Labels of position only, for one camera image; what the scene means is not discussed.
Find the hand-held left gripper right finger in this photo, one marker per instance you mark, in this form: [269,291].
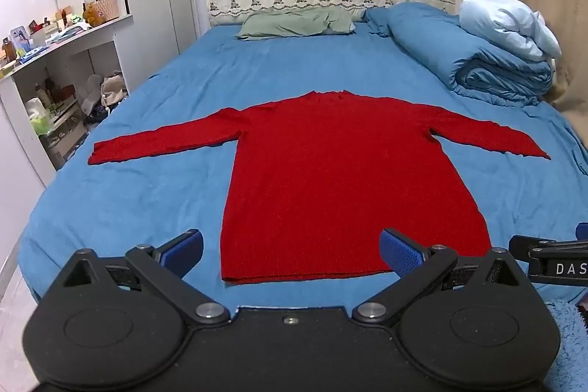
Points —
[399,252]

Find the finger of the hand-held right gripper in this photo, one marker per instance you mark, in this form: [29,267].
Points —
[528,244]

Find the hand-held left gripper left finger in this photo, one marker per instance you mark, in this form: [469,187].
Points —
[186,249]

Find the red knit sweater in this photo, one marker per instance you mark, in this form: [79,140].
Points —
[321,180]

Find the blue fluffy rug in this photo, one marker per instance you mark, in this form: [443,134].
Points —
[569,341]

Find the bed with blue sheet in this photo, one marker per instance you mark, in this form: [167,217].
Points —
[183,75]

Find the green tissue pack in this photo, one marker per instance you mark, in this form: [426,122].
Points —
[39,118]

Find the blue rolled duvet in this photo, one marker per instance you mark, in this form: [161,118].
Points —
[427,38]

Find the light blue folded blanket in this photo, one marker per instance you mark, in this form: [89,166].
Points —
[500,22]

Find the white shelf unit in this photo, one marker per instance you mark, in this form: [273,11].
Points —
[69,47]

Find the white and grey wardrobe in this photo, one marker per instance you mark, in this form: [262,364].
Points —
[156,6]

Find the green pillow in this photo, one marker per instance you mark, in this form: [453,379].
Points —
[294,23]

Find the brown teddy bear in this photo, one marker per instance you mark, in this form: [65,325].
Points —
[94,15]

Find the wicker basket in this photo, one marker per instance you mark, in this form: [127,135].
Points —
[108,8]

